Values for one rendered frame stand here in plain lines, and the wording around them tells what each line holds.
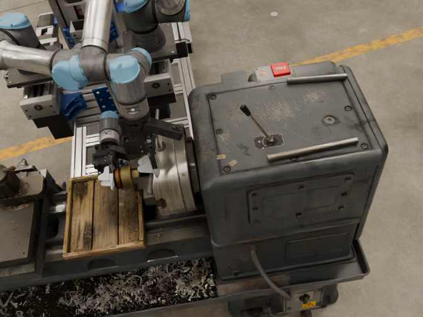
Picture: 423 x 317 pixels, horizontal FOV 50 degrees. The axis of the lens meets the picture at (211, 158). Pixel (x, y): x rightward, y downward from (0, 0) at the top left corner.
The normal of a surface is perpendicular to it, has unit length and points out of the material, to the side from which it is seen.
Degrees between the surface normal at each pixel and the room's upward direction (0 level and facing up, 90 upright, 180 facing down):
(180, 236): 0
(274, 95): 0
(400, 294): 0
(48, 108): 90
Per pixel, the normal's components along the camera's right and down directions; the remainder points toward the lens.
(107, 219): -0.11, -0.61
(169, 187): 0.06, 0.34
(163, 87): 0.16, 0.77
